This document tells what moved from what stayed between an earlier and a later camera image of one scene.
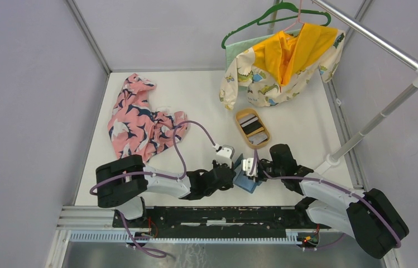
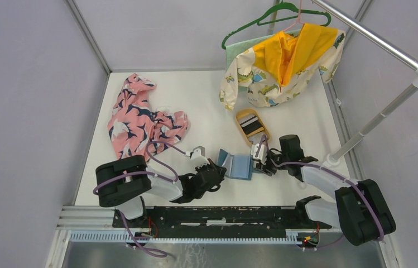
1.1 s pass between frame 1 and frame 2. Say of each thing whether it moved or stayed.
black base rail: stayed
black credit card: stayed
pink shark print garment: stayed
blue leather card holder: moved
